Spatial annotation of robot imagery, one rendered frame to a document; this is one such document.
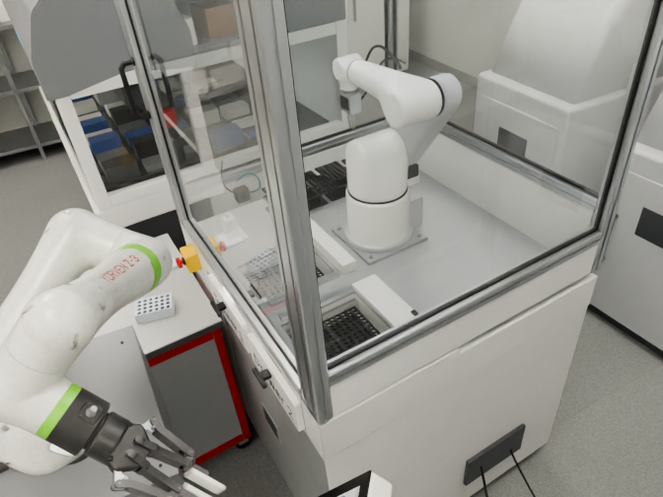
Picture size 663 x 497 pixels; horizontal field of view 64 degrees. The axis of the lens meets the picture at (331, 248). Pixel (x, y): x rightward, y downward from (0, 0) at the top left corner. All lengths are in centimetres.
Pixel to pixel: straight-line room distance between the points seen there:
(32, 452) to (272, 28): 87
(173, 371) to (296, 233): 110
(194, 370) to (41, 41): 119
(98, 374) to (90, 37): 116
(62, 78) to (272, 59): 140
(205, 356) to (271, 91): 129
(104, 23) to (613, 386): 249
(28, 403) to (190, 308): 103
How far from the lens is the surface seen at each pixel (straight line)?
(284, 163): 82
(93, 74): 211
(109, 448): 96
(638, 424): 263
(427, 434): 163
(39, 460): 120
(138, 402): 141
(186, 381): 196
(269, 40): 76
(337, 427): 132
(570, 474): 240
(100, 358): 142
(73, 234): 129
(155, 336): 185
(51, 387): 95
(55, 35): 207
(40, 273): 128
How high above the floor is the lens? 199
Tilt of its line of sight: 37 degrees down
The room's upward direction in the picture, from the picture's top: 5 degrees counter-clockwise
